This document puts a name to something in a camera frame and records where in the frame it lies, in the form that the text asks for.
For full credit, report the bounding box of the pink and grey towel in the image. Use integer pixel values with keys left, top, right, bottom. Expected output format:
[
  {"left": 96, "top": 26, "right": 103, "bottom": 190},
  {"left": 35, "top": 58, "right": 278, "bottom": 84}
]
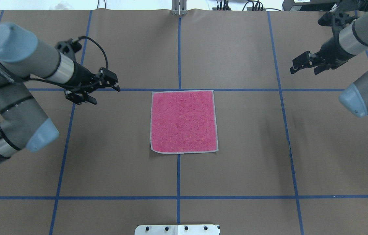
[{"left": 150, "top": 90, "right": 218, "bottom": 154}]

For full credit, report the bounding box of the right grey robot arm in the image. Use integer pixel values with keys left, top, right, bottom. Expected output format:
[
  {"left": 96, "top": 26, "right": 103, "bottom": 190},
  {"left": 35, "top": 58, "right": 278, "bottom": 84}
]
[{"left": 290, "top": 10, "right": 368, "bottom": 118}]

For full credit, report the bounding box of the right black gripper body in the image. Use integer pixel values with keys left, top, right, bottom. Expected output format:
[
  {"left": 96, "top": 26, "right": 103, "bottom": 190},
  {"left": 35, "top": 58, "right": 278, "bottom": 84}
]
[{"left": 316, "top": 38, "right": 346, "bottom": 69}]

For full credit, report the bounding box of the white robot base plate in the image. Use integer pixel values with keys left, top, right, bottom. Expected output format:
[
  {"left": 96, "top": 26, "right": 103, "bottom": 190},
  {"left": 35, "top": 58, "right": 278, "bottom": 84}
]
[{"left": 134, "top": 224, "right": 221, "bottom": 235}]

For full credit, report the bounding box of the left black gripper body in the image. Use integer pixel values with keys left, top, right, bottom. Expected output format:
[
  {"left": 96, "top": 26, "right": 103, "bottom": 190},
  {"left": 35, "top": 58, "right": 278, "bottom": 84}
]
[{"left": 70, "top": 62, "right": 103, "bottom": 93}]

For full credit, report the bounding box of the aluminium frame post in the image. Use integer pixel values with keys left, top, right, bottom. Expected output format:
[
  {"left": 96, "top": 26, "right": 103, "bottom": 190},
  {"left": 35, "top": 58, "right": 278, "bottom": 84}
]
[{"left": 171, "top": 0, "right": 188, "bottom": 16}]

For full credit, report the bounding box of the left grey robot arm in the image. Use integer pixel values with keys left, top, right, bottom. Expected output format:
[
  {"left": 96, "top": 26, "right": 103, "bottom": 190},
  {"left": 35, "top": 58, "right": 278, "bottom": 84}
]
[{"left": 0, "top": 23, "right": 120, "bottom": 164}]

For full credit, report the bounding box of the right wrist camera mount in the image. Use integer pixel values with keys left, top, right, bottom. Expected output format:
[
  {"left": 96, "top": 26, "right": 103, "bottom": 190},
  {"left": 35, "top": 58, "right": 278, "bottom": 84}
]
[{"left": 317, "top": 11, "right": 358, "bottom": 34}]

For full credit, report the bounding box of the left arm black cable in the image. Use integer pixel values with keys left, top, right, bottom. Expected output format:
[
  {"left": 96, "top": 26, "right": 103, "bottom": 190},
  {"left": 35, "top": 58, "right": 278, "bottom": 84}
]
[{"left": 0, "top": 36, "right": 109, "bottom": 98}]

